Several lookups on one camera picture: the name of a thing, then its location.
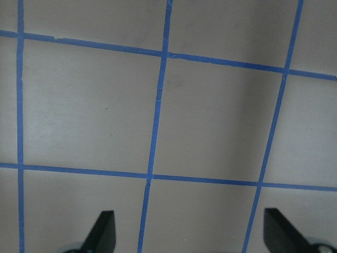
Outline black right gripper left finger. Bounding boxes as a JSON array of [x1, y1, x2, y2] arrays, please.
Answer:
[[80, 210, 116, 253]]

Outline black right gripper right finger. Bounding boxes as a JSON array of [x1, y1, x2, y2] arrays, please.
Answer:
[[263, 208, 312, 253]]

